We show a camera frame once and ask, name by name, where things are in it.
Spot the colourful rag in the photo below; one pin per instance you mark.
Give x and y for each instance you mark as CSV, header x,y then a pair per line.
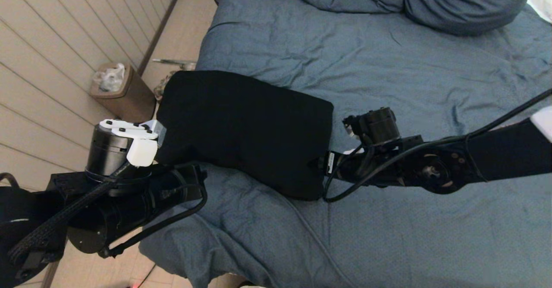
x,y
161,87

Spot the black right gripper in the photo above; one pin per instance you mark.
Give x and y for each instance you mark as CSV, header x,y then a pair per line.
x,y
340,167

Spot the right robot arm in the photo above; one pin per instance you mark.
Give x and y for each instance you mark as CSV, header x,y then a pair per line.
x,y
496,158

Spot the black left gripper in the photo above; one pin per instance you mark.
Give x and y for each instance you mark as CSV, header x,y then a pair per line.
x,y
181,184

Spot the brown trash bin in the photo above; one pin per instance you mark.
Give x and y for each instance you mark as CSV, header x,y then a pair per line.
x,y
129,102

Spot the blue bed sheet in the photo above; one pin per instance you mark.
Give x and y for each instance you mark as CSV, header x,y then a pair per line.
x,y
431,64

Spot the blue pillow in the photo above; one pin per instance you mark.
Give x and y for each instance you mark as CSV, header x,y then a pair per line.
x,y
465,3

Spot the black garment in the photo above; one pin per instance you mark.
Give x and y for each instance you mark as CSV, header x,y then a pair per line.
x,y
241,128

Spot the clear plastic bin bag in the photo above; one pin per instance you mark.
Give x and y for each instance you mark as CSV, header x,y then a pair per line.
x,y
110,79

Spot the thin stick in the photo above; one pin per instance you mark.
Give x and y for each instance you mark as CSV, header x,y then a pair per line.
x,y
172,61

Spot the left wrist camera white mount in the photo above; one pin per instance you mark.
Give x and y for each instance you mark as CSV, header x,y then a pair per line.
x,y
108,145

